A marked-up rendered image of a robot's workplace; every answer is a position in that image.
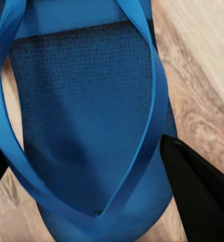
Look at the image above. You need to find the sandal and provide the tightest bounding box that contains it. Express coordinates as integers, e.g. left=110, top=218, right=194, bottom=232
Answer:
left=0, top=0, right=178, bottom=242

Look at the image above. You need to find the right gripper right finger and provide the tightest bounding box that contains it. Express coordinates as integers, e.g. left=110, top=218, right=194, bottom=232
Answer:
left=160, top=134, right=224, bottom=242

